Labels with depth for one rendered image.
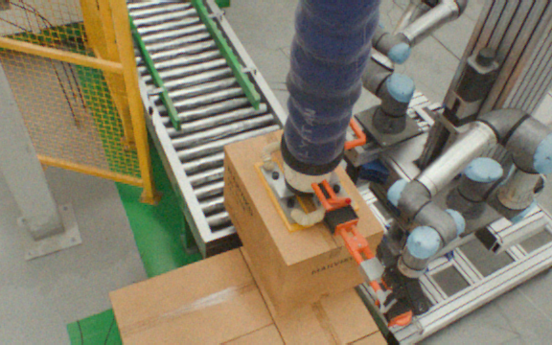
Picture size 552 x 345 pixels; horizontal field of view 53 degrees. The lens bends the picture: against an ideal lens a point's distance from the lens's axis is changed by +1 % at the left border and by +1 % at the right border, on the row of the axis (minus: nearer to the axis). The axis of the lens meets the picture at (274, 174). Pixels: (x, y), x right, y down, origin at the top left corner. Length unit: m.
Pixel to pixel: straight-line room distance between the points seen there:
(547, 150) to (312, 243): 0.81
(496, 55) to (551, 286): 1.80
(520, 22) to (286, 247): 1.08
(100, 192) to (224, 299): 1.36
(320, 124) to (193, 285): 1.07
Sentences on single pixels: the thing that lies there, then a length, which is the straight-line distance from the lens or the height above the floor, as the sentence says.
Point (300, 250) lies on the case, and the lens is 1.97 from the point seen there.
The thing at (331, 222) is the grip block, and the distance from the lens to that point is 1.86.
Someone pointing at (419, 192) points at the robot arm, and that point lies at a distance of 1.60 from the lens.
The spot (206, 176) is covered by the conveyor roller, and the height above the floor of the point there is 0.54.
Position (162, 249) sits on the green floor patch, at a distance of 3.23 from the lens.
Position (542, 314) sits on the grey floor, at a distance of 3.48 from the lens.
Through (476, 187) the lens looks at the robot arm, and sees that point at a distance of 2.14.
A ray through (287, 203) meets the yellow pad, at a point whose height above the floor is 1.12.
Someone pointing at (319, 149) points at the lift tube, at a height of 1.41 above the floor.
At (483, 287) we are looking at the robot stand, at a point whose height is 0.23.
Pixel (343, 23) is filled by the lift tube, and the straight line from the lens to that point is 1.47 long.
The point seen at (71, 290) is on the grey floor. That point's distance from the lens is 3.19.
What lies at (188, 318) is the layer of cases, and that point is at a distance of 2.42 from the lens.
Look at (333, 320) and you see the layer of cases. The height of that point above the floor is 0.54.
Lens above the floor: 2.74
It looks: 51 degrees down
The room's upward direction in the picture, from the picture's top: 7 degrees clockwise
